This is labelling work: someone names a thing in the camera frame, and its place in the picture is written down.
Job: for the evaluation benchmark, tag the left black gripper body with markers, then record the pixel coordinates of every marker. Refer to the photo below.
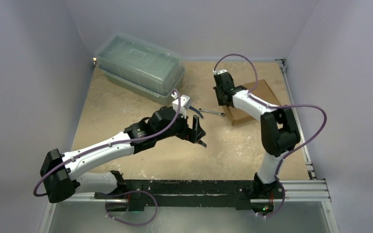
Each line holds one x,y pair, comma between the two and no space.
181,131

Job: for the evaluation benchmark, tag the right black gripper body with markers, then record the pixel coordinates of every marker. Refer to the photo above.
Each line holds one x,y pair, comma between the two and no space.
221,97

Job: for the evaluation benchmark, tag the red utility knife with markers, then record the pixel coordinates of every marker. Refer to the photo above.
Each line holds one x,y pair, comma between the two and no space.
200,142

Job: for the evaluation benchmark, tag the brown cardboard express box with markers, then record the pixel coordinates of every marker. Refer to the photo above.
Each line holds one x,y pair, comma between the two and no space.
246,107

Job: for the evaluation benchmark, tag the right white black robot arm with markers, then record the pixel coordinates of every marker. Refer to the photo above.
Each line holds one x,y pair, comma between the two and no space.
279,130

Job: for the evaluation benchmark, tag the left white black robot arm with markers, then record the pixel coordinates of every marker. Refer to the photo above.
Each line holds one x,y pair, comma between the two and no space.
65,174

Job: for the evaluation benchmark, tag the silver ratchet wrench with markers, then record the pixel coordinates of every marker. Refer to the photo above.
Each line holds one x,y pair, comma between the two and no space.
212,112

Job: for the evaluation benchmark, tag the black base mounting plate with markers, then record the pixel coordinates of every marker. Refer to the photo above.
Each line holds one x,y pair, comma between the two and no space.
238,194

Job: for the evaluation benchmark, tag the clear plastic storage bin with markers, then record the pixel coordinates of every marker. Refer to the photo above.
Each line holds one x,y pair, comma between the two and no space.
141,66

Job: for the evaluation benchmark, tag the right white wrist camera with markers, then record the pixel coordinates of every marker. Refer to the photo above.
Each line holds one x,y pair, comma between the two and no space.
219,72

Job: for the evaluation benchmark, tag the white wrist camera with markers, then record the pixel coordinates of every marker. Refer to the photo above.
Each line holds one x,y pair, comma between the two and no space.
184,102
219,72

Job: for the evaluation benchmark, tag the blue handled pliers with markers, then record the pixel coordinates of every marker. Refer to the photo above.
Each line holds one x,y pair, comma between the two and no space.
196,111

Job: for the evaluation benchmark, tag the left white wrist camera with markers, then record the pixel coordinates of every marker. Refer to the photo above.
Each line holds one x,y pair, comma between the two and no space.
184,102

